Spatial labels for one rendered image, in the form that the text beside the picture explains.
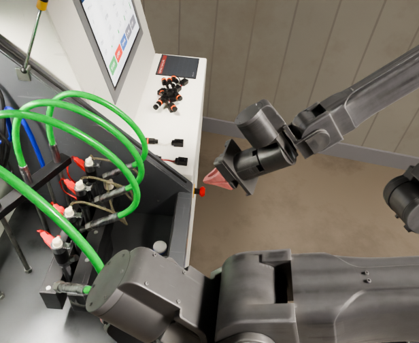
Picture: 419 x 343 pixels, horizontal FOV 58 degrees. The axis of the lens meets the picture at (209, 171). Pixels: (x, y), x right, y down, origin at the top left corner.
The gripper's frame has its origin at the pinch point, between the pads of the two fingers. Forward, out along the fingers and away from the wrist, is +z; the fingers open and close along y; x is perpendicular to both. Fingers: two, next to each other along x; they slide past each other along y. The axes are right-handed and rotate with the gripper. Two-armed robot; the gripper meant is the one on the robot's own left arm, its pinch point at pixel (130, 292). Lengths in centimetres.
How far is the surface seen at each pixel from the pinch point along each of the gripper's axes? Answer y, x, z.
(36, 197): -1.1, -16.6, 7.0
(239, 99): -149, 35, 159
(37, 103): -15.5, -28.0, 29.0
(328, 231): -109, 117, 110
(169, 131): -50, 0, 65
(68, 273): 2.7, 3.0, 42.2
